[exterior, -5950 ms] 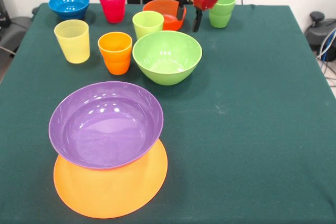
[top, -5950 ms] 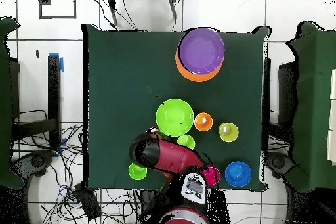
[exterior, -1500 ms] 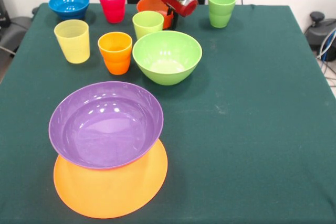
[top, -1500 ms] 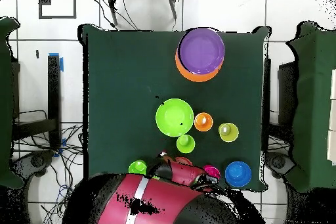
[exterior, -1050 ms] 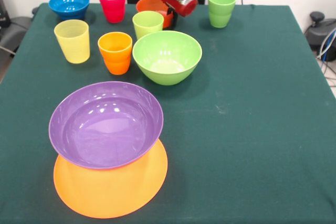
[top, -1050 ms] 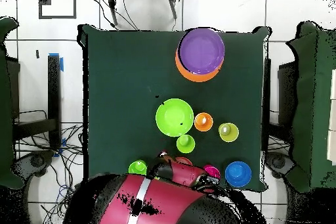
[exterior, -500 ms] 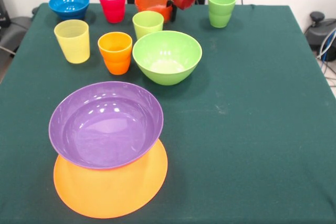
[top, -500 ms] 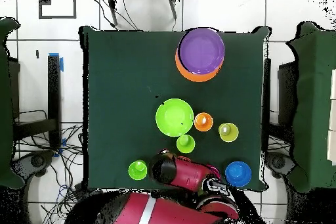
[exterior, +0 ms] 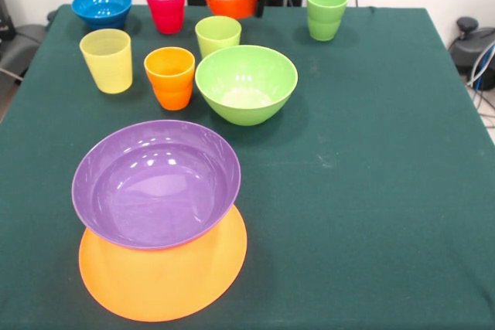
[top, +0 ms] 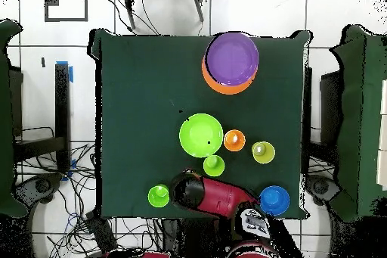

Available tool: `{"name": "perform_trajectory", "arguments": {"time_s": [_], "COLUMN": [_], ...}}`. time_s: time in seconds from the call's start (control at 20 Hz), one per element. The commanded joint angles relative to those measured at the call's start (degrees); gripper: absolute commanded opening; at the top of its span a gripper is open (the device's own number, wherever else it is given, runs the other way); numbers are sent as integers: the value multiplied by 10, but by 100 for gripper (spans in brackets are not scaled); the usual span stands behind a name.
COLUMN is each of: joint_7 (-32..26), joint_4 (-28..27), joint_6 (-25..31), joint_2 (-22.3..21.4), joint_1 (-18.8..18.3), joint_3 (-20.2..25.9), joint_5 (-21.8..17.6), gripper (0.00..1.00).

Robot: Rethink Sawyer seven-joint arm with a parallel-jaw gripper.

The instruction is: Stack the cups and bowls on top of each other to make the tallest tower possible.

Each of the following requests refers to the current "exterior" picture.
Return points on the green bowl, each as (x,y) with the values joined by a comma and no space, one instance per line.
(247,79)

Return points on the purple bowl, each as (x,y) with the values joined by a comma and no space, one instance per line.
(154,191)

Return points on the large orange bowl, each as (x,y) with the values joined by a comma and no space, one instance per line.
(162,283)

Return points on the lime cup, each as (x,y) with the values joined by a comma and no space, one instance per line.
(216,36)

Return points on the green cup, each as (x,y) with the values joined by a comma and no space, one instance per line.
(326,17)

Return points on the pink cup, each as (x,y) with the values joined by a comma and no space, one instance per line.
(166,9)

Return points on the orange cup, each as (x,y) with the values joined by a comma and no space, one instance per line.
(170,82)

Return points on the blue bowl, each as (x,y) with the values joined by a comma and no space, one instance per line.
(100,9)

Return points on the yellow cup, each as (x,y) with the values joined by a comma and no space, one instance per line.
(108,63)

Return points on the dark green tablecloth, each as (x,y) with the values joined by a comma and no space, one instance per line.
(348,210)

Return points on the black equipment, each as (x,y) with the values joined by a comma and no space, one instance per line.
(4,13)

